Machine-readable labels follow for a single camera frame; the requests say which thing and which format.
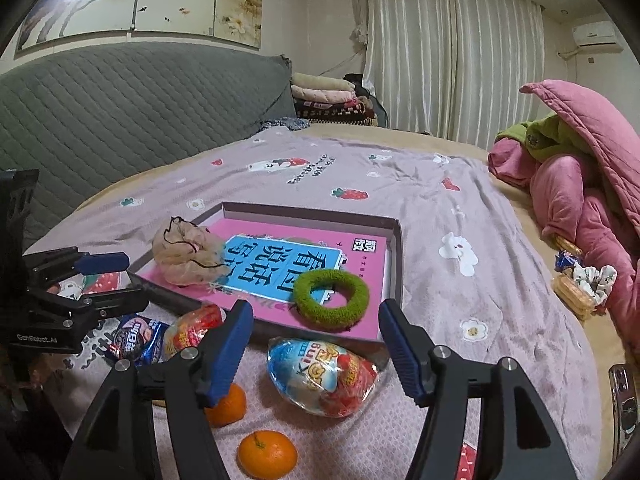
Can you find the white curtain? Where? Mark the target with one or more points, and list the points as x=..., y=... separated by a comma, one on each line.
x=425, y=60

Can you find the white air conditioner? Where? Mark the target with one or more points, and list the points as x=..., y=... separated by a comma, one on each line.
x=597, y=35

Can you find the egg-shaped toy packet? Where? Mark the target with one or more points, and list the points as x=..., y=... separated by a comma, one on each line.
x=310, y=375

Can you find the checkered folded blanket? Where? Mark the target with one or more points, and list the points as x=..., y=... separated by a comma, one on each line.
x=335, y=112

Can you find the smartphone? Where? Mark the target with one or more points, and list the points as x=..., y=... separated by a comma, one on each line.
x=625, y=410

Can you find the dark cloth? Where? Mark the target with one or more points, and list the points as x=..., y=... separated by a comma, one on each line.
x=357, y=82

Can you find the wicker basket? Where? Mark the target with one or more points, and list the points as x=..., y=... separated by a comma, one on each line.
x=567, y=290

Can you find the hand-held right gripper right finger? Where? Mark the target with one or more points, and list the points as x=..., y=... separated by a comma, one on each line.
x=400, y=355

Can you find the grey quilted headboard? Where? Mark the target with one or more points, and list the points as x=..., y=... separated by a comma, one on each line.
x=125, y=110

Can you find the orange mandarin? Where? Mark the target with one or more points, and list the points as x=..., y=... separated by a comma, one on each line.
x=266, y=454
x=230, y=408

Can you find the green garment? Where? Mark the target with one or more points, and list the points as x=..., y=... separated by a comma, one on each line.
x=545, y=135

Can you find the blue candy wrapper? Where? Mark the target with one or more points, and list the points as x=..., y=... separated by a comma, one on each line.
x=567, y=260

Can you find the pink quilt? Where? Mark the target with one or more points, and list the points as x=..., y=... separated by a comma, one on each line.
x=570, y=185

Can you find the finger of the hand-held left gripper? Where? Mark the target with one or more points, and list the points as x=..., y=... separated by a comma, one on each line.
x=105, y=263
x=115, y=301

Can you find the blue cookie packet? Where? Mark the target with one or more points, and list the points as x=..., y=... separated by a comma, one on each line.
x=132, y=342

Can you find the blue-grey knit cloth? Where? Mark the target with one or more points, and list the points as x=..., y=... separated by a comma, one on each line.
x=280, y=123

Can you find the pink folded blanket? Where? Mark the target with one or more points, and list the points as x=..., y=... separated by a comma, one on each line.
x=320, y=96

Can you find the cream folded blanket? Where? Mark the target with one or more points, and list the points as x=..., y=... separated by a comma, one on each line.
x=320, y=81

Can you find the small red packet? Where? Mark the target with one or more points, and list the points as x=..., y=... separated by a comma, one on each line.
x=467, y=465

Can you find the red snack packet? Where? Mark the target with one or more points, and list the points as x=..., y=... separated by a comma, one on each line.
x=195, y=327

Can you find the white floral scrunchie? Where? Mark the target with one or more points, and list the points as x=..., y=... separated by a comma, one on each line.
x=592, y=280

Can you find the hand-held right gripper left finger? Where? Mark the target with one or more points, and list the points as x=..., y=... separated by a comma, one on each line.
x=230, y=355

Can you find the beige hair net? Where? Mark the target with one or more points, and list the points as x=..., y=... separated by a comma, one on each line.
x=185, y=255

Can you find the pink and blue book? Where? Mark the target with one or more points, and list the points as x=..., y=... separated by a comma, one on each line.
x=260, y=260

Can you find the shallow grey cardboard tray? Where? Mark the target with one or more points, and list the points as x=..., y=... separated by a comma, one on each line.
x=300, y=211

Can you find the floral wall painting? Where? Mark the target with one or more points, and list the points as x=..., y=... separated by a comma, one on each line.
x=175, y=0

